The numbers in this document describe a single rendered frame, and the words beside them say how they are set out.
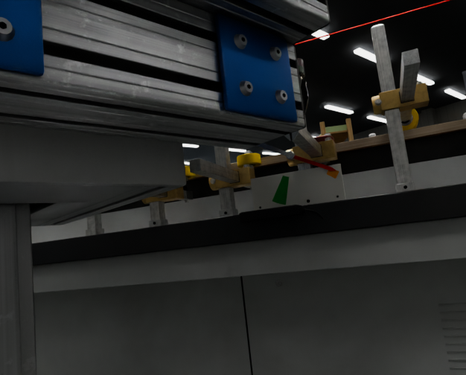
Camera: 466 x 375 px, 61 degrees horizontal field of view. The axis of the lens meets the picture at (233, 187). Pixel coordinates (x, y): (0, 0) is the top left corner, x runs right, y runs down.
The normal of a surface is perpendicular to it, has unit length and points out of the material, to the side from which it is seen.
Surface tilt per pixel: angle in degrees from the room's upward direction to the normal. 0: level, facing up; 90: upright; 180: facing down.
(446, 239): 90
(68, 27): 90
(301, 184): 90
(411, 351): 90
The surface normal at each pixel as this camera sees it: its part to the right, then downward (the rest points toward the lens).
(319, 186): -0.37, -0.09
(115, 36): 0.66, -0.18
